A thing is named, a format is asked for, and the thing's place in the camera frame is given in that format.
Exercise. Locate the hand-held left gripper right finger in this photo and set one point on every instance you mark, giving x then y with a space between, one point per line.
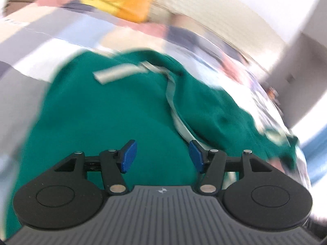
197 155

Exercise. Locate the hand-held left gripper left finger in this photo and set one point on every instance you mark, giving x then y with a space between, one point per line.
129 155

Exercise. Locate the green hoodie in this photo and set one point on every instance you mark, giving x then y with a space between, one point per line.
115 122

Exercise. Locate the blue curtain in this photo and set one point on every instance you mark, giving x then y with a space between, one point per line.
315 155

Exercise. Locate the grey wardrobe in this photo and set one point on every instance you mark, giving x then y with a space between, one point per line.
306 81

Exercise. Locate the cream quilted headboard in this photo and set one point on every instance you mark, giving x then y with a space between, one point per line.
204 17

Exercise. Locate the checkered blanket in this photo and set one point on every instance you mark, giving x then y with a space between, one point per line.
38 46

